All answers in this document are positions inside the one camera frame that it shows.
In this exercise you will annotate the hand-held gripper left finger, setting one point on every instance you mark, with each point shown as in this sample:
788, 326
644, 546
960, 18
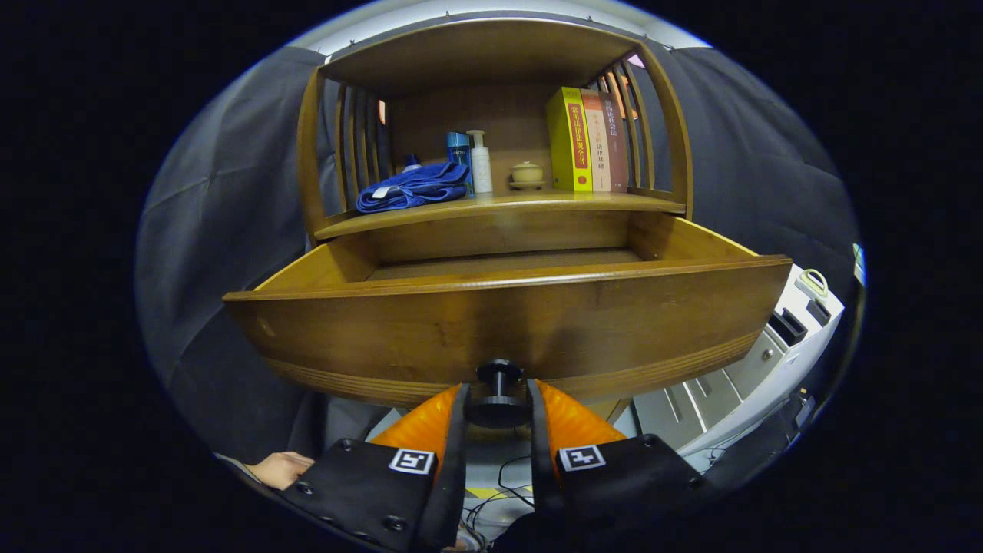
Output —
457, 461

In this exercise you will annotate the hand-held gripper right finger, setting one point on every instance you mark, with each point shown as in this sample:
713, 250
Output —
537, 445

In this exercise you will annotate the black drawer knob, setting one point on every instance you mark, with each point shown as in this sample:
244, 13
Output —
498, 411

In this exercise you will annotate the wooden drawer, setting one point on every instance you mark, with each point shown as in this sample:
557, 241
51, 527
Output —
499, 330

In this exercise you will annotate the white side cabinet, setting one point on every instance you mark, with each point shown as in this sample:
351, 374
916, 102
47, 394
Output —
729, 392

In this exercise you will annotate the wooden cabinet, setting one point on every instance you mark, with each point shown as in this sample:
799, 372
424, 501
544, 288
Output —
476, 54

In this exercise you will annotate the beige saucer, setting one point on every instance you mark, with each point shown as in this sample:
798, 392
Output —
527, 185

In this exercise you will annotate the blue folded towel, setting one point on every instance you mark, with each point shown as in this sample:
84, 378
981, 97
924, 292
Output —
415, 190

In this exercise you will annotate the beige lidded teacup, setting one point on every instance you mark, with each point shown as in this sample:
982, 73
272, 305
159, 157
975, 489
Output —
527, 172

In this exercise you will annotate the white pump bottle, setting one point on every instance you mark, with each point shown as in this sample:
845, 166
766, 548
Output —
481, 165

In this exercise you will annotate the small white blue-capped bottle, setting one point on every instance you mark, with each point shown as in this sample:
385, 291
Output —
412, 163

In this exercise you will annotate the teal blue bottle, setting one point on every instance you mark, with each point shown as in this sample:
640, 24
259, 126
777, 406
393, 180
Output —
459, 150

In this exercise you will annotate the thick yellow book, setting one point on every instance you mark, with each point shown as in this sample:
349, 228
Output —
564, 138

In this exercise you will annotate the orange and cream book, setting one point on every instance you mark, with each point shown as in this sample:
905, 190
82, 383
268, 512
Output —
597, 138

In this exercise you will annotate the brown book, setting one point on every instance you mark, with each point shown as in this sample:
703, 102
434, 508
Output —
617, 142

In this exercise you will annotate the small pale green object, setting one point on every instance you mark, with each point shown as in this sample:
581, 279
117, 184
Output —
812, 283

